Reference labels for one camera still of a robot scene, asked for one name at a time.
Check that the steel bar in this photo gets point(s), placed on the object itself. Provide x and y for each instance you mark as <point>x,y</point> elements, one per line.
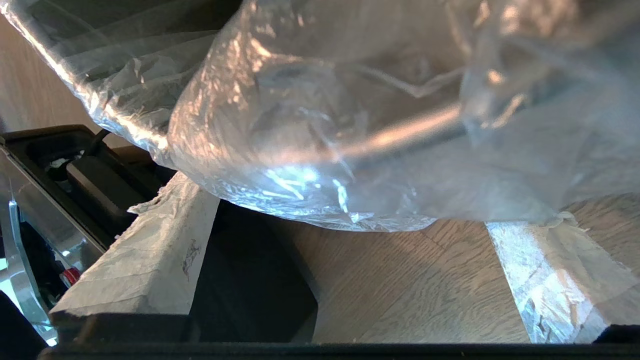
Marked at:
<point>400,134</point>

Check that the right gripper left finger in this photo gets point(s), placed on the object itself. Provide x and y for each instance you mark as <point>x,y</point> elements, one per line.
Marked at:
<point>145,260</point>

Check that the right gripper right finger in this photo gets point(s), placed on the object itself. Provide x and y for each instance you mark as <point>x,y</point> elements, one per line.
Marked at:
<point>560,280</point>

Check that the clear plastic trash bag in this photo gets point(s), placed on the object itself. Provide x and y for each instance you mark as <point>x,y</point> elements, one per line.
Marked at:
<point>280,100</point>

